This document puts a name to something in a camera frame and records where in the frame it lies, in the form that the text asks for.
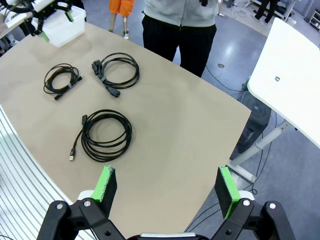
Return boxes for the black floor base plate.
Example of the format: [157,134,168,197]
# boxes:
[237,92,272,155]

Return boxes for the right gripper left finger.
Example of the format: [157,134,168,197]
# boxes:
[36,165,127,240]

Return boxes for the person in black trousers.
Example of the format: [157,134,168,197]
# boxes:
[253,0,278,25]

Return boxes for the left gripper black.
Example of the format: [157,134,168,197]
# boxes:
[30,1,74,43]

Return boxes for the thin black cable grey tie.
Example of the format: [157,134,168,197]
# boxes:
[43,63,85,101]

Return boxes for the orange trousers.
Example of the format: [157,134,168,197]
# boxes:
[109,0,136,16]

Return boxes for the left wrist camera white housing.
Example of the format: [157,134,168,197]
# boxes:
[33,0,58,13]

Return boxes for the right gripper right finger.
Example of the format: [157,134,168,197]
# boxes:
[209,166,295,240]

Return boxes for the clear plastic storage container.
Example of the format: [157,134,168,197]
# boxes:
[41,5,87,48]

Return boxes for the black braided USB extension cable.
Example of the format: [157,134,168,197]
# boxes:
[68,109,133,164]

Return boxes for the white table with legs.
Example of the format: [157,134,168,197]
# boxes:
[226,17,320,183]

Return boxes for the person in grey hoodie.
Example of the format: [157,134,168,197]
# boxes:
[141,0,219,78]

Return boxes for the black power cord velcro tie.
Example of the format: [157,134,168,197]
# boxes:
[92,52,140,99]

